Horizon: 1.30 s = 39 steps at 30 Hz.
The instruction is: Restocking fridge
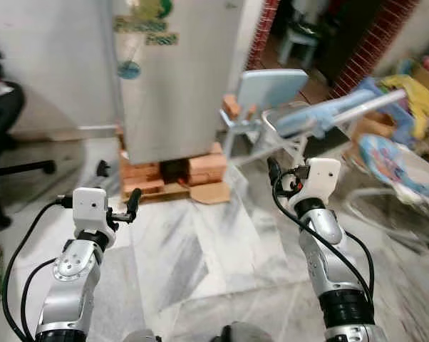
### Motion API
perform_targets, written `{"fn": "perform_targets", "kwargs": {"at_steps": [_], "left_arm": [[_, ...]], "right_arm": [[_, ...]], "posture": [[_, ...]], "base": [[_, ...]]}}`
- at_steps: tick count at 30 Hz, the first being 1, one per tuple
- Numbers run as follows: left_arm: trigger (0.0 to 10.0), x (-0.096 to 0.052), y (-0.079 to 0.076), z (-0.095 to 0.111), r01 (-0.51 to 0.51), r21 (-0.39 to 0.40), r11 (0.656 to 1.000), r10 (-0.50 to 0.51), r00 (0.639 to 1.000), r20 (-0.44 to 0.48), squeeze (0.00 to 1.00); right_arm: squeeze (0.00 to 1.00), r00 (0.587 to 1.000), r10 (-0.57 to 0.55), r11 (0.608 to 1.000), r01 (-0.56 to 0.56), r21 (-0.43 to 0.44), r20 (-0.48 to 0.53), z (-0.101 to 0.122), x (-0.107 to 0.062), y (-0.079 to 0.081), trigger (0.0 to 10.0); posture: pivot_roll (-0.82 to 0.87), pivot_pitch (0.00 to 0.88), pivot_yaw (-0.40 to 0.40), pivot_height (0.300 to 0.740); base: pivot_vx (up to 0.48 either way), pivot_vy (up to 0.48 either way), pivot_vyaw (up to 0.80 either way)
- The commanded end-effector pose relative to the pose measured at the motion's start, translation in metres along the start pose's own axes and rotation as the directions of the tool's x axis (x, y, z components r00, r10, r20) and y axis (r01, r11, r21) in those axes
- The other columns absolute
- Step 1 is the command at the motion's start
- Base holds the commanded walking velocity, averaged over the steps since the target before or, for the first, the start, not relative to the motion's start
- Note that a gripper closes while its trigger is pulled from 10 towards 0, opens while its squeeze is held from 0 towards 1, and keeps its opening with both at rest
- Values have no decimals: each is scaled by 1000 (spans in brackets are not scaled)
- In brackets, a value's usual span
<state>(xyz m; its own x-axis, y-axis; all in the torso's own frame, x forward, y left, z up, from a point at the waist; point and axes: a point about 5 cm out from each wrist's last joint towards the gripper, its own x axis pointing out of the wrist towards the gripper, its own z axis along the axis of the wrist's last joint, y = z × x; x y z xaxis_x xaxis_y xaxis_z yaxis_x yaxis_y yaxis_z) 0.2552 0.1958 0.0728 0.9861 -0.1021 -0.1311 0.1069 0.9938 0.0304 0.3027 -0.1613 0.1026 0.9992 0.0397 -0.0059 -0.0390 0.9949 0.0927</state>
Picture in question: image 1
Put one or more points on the colourful baby bouncer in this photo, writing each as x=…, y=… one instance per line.
x=385, y=160

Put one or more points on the grey right robot leg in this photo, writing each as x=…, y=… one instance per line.
x=246, y=333

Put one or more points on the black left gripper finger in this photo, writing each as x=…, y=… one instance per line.
x=134, y=201

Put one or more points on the pale blue baby chair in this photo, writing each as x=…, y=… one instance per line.
x=271, y=89

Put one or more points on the grey left robot leg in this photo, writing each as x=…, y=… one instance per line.
x=140, y=336

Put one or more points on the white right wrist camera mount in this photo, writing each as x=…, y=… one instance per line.
x=318, y=178

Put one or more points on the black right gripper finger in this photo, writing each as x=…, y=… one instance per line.
x=274, y=171

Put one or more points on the yellow cloth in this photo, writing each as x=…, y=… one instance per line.
x=414, y=96

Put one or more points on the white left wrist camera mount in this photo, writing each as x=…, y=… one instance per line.
x=90, y=206

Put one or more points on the brown cardboard box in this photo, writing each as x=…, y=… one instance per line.
x=371, y=128

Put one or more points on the black office chair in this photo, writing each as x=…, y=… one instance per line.
x=1, y=114

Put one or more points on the green lettered fridge sticker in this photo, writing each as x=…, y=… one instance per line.
x=147, y=28

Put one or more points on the silver fridge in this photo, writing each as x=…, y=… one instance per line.
x=172, y=85

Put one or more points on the brown cardboard piece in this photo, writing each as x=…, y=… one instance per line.
x=211, y=194

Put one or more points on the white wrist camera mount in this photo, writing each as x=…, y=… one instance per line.
x=318, y=178
x=90, y=206

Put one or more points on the small black object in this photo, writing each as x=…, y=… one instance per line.
x=102, y=168

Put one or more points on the pale blue plastic stool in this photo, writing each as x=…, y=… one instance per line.
x=300, y=39

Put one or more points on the light blue cloth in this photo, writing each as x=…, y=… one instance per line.
x=307, y=117

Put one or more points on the small orange block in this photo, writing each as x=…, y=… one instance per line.
x=231, y=105

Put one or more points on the grey robot leg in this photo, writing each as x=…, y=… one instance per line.
x=246, y=333
x=140, y=336

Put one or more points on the round blue fridge sticker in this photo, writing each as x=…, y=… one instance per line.
x=129, y=70

